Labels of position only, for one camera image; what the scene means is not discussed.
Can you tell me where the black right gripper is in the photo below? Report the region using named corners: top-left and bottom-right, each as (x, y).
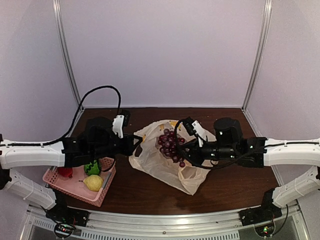
top-left (175, 137), bottom-right (238, 168)

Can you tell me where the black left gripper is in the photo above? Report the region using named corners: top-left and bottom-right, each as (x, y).
top-left (90, 132), bottom-right (142, 161)

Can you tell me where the beige plastic bag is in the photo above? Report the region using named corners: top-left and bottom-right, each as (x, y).
top-left (128, 119), bottom-right (210, 195)

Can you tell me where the dark red grape bunch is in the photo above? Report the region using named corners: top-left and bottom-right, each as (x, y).
top-left (156, 128), bottom-right (186, 168)

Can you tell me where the green fruit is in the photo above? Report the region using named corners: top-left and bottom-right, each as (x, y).
top-left (83, 159), bottom-right (102, 176)

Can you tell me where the yellow fruit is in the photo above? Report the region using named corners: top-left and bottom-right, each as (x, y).
top-left (83, 175), bottom-right (104, 192)

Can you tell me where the red fruit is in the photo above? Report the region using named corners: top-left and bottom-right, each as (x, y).
top-left (57, 167), bottom-right (73, 178)

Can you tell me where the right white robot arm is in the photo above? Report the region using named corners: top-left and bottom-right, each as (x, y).
top-left (178, 117), bottom-right (320, 221)

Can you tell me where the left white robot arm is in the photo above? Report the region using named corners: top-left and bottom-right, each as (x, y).
top-left (0, 115), bottom-right (143, 222)

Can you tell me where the pink perforated plastic basket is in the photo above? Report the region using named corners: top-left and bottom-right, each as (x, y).
top-left (42, 157), bottom-right (116, 207)

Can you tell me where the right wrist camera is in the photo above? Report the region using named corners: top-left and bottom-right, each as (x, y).
top-left (183, 117), bottom-right (208, 148)

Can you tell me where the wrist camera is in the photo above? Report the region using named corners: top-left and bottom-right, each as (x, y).
top-left (112, 109), bottom-right (131, 139)
top-left (183, 117), bottom-right (208, 148)

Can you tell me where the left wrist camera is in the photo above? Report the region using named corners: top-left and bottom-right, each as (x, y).
top-left (112, 109), bottom-right (131, 139)

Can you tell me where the right black camera cable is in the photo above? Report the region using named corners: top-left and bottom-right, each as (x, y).
top-left (173, 117), bottom-right (266, 170)

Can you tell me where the black camera cable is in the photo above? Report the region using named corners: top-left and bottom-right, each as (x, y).
top-left (0, 85), bottom-right (122, 148)
top-left (173, 117), bottom-right (266, 170)

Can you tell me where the left black camera cable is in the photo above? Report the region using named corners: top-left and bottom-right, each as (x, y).
top-left (0, 85), bottom-right (122, 148)

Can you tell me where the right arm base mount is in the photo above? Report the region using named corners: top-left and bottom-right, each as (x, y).
top-left (238, 188), bottom-right (282, 239)

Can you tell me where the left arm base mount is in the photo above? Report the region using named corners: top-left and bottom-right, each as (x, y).
top-left (42, 191), bottom-right (90, 240)

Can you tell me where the front aluminium rail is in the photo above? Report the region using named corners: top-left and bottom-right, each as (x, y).
top-left (17, 202), bottom-right (311, 240)

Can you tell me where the left aluminium frame post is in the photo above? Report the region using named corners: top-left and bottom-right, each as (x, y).
top-left (52, 0), bottom-right (81, 105)

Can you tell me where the aluminium frame post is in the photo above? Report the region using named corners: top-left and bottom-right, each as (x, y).
top-left (52, 0), bottom-right (81, 105)
top-left (241, 0), bottom-right (273, 113)

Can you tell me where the right aluminium frame post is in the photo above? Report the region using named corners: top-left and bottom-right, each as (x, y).
top-left (241, 0), bottom-right (273, 113)

